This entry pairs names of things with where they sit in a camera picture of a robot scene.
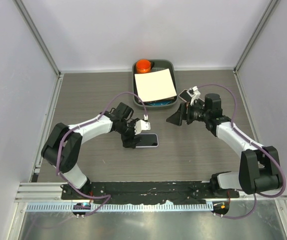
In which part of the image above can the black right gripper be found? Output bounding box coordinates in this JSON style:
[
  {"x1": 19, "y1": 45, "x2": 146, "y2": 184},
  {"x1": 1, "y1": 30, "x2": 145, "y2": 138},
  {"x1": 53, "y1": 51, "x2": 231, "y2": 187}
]
[{"x1": 166, "y1": 100, "x2": 210, "y2": 127}]

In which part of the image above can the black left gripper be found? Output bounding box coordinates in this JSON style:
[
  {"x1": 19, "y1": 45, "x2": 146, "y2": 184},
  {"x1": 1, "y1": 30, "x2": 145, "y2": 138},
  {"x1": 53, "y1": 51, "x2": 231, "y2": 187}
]
[{"x1": 118, "y1": 118, "x2": 142, "y2": 148}]

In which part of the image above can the phone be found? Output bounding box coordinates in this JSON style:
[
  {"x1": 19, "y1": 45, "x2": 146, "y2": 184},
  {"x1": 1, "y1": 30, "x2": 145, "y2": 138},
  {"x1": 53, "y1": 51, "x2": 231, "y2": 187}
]
[
  {"x1": 178, "y1": 89, "x2": 206, "y2": 103},
  {"x1": 134, "y1": 133, "x2": 159, "y2": 149}
]

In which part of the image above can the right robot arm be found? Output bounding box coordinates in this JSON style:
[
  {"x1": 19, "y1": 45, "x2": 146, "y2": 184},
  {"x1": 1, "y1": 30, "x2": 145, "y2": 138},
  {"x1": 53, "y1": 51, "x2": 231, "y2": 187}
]
[{"x1": 166, "y1": 89, "x2": 283, "y2": 198}]

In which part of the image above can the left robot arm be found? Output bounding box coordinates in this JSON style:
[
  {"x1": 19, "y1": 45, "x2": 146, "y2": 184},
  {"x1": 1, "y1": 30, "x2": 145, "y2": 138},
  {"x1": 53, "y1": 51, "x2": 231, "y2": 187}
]
[{"x1": 41, "y1": 102, "x2": 140, "y2": 200}]

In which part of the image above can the phone in cream case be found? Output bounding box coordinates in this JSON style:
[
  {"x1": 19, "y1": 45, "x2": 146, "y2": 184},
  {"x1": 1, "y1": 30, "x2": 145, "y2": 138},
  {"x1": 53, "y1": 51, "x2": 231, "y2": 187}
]
[{"x1": 178, "y1": 89, "x2": 206, "y2": 103}]

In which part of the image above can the blue dotted plate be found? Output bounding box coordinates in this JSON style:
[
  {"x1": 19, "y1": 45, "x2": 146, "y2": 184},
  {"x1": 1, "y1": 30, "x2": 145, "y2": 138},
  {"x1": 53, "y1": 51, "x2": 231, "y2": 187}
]
[{"x1": 144, "y1": 98, "x2": 176, "y2": 107}]

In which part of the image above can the white square plate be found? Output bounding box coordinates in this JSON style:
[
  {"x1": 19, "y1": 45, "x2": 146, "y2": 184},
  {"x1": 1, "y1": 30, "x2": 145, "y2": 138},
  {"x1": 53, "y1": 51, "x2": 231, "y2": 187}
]
[{"x1": 134, "y1": 68, "x2": 177, "y2": 103}]

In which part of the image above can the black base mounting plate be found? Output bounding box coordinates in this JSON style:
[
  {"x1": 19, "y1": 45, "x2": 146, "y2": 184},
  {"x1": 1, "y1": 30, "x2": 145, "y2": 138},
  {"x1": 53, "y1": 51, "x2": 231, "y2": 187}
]
[{"x1": 60, "y1": 180, "x2": 241, "y2": 206}]

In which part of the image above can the dark green plastic tray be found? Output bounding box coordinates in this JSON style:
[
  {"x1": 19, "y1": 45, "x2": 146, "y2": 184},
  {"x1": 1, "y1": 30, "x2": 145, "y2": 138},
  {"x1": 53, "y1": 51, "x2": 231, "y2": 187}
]
[{"x1": 132, "y1": 59, "x2": 178, "y2": 110}]

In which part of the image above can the orange mug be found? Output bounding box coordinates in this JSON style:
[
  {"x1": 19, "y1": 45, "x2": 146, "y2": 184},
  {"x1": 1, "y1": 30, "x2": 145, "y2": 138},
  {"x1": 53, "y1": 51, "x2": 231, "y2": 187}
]
[{"x1": 135, "y1": 59, "x2": 155, "y2": 74}]

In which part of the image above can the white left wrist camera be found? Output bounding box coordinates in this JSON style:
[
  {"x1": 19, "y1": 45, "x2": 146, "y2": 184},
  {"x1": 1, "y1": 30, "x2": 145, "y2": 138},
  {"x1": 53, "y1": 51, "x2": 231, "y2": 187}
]
[{"x1": 134, "y1": 119, "x2": 151, "y2": 135}]

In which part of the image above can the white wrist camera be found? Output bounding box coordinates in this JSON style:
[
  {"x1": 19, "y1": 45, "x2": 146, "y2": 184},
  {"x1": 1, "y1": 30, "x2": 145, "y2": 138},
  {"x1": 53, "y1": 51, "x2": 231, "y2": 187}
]
[
  {"x1": 186, "y1": 86, "x2": 201, "y2": 106},
  {"x1": 134, "y1": 119, "x2": 151, "y2": 135}
]

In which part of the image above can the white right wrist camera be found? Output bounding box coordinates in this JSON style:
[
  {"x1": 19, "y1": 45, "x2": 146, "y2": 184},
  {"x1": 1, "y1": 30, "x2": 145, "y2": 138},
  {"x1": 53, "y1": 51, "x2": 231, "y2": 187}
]
[{"x1": 186, "y1": 86, "x2": 201, "y2": 106}]

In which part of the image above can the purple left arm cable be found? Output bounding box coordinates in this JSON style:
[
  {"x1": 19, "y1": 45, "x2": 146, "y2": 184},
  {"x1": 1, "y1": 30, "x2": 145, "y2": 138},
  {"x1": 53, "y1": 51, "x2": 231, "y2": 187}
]
[{"x1": 55, "y1": 91, "x2": 151, "y2": 198}]

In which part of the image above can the slotted cable duct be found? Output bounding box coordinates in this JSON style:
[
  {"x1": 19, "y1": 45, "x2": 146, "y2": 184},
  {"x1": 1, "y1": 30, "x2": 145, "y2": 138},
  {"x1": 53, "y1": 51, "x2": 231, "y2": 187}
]
[{"x1": 26, "y1": 201, "x2": 213, "y2": 213}]

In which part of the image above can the aluminium front rail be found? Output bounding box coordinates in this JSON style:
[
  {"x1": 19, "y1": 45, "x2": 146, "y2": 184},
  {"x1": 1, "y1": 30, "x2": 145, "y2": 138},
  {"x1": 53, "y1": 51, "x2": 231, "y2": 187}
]
[{"x1": 14, "y1": 179, "x2": 287, "y2": 203}]

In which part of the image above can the left aluminium frame post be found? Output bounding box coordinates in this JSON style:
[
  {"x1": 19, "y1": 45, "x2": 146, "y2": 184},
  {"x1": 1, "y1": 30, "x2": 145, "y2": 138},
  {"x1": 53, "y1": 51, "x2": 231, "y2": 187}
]
[{"x1": 12, "y1": 0, "x2": 64, "y2": 78}]

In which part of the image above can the aluminium frame post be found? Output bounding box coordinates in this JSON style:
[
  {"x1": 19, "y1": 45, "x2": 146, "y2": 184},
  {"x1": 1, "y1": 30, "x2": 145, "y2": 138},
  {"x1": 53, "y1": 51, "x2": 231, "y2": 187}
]
[
  {"x1": 233, "y1": 0, "x2": 282, "y2": 76},
  {"x1": 12, "y1": 0, "x2": 64, "y2": 78}
]

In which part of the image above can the right aluminium frame post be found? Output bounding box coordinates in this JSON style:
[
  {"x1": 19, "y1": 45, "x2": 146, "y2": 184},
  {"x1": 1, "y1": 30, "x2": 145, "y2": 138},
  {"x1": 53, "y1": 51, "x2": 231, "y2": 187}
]
[{"x1": 233, "y1": 0, "x2": 282, "y2": 76}]

